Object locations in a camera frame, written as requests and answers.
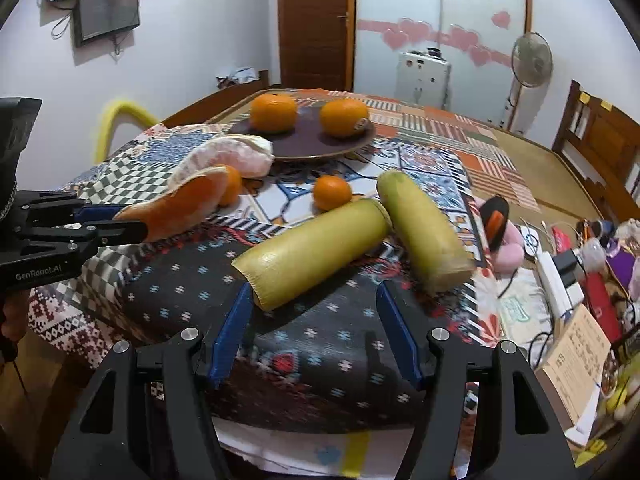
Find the small orange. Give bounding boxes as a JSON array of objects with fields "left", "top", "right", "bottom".
[
  {"left": 313, "top": 175, "right": 352, "bottom": 212},
  {"left": 217, "top": 165, "right": 244, "bottom": 207}
]

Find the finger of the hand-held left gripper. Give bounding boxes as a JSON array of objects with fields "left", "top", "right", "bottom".
[
  {"left": 20, "top": 191, "right": 123, "bottom": 226},
  {"left": 15, "top": 220, "right": 149, "bottom": 262}
]

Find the yellow sugarcane piece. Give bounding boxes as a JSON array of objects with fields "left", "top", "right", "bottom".
[{"left": 231, "top": 199, "right": 392, "bottom": 312}]

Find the standing fan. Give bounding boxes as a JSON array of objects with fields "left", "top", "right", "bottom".
[{"left": 500, "top": 32, "right": 554, "bottom": 133}]

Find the tan woven mat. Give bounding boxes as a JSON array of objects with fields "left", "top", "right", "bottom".
[{"left": 492, "top": 127, "right": 617, "bottom": 226}]

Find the black charger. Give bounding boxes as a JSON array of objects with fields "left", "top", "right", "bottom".
[{"left": 554, "top": 250, "right": 581, "bottom": 282}]

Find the orange pomelo peel piece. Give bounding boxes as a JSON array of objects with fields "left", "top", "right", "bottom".
[{"left": 114, "top": 166, "right": 232, "bottom": 243}]

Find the frosted glass partition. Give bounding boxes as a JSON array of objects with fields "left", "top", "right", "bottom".
[{"left": 356, "top": 0, "right": 531, "bottom": 133}]

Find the brown wooden door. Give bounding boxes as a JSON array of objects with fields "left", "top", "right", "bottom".
[{"left": 276, "top": 0, "right": 357, "bottom": 92}]

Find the white power strip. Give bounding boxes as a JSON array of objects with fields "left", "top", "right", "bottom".
[{"left": 536, "top": 250, "right": 586, "bottom": 319}]

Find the brown cardboard sheet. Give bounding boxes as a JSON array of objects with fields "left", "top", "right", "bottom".
[{"left": 542, "top": 305, "right": 613, "bottom": 423}]

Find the red box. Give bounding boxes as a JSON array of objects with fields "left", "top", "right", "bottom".
[{"left": 582, "top": 272, "right": 623, "bottom": 346}]

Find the dark brown plate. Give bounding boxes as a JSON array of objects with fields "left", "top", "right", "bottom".
[{"left": 227, "top": 107, "right": 377, "bottom": 162}]

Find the purple cloth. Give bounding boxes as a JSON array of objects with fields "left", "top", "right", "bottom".
[{"left": 606, "top": 252, "right": 639, "bottom": 287}]

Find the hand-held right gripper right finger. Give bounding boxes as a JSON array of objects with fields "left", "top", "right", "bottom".
[{"left": 375, "top": 280, "right": 583, "bottom": 480}]

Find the black and orange tool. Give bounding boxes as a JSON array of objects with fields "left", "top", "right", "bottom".
[{"left": 480, "top": 196, "right": 511, "bottom": 253}]

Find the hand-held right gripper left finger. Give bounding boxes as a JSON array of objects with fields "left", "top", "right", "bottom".
[{"left": 47, "top": 282, "right": 256, "bottom": 480}]

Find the large orange with sticker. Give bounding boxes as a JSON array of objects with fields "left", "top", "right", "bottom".
[{"left": 320, "top": 99, "right": 371, "bottom": 138}]

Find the white appliance box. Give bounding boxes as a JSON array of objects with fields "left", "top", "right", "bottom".
[{"left": 396, "top": 47, "right": 451, "bottom": 109}]

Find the patterned patchwork blanket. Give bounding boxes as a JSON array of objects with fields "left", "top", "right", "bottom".
[{"left": 27, "top": 89, "right": 543, "bottom": 422}]

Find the white printed cloth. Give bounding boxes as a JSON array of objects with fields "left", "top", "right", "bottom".
[{"left": 495, "top": 267, "right": 556, "bottom": 347}]

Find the pink plush slipper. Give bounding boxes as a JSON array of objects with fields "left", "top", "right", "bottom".
[{"left": 472, "top": 197, "right": 526, "bottom": 274}]

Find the green sugarcane piece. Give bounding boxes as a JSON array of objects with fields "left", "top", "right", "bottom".
[{"left": 376, "top": 171, "right": 476, "bottom": 295}]

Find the person's left hand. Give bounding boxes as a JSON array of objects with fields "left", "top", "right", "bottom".
[{"left": 0, "top": 290, "right": 31, "bottom": 362}]

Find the wall monitor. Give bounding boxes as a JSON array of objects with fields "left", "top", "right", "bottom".
[{"left": 72, "top": 0, "right": 141, "bottom": 48}]

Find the crumpled cloth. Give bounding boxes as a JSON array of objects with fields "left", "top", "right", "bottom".
[{"left": 216, "top": 66, "right": 262, "bottom": 89}]

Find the yellow foam tube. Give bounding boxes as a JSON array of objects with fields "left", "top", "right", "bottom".
[{"left": 95, "top": 100, "right": 161, "bottom": 165}]

